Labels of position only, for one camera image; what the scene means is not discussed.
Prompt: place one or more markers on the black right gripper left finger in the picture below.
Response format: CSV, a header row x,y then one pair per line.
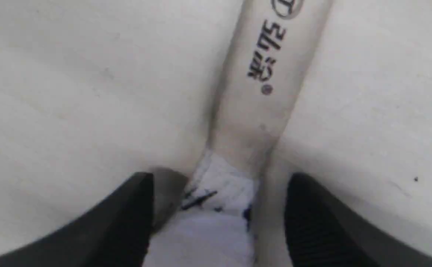
x,y
114,233

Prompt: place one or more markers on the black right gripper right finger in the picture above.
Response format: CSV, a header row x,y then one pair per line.
x,y
321,231

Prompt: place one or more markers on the wide paintbrush with pale handle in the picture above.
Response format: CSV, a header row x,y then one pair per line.
x,y
213,223

